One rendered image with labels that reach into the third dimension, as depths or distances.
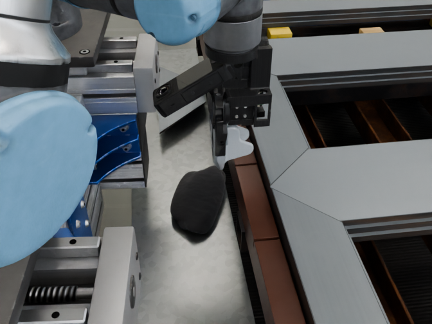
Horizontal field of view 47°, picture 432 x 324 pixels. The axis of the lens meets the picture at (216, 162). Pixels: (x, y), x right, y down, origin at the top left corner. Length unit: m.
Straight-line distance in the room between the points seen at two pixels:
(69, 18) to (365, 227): 0.57
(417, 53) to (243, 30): 0.73
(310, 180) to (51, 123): 0.61
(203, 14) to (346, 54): 0.77
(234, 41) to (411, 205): 0.39
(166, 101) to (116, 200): 1.41
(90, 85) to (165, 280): 0.36
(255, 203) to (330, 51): 0.53
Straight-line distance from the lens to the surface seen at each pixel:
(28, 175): 0.30
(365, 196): 0.84
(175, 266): 0.93
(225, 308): 0.88
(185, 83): 0.68
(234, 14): 0.62
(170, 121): 1.20
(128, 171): 0.99
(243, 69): 0.68
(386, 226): 0.82
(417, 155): 0.95
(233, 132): 0.72
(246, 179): 0.88
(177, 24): 0.51
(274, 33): 1.41
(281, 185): 0.83
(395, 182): 0.88
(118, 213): 2.02
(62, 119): 0.30
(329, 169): 0.88
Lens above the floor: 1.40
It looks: 39 degrees down
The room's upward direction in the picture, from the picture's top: straight up
